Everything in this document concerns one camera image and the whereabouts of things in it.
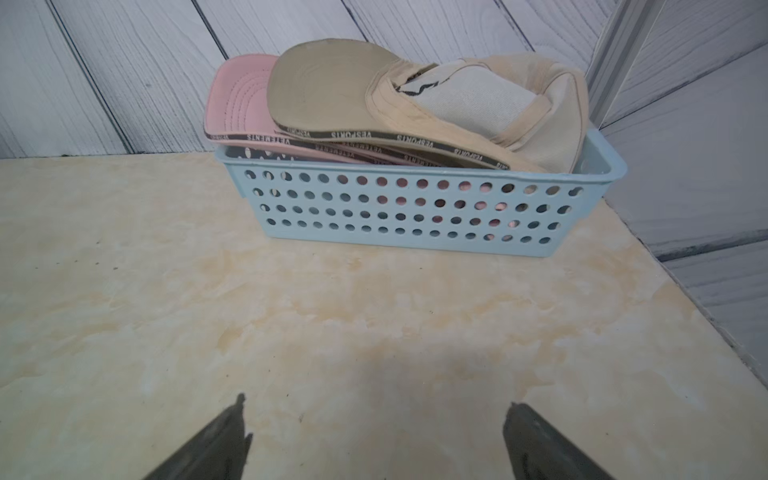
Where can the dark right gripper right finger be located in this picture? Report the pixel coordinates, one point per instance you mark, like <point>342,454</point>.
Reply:
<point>537,450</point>

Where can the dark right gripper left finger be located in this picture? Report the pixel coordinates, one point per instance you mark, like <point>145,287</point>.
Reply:
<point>218,451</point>

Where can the beige baseball cap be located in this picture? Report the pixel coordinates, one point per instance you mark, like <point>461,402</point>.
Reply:
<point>519,112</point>

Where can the pink baseball cap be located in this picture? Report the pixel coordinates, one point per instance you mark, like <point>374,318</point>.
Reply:
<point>237,116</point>

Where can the light blue perforated basket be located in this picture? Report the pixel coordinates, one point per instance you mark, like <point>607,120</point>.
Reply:
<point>470,210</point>

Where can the right aluminium frame post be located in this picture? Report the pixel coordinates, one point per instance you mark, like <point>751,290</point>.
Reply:
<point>616,51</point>

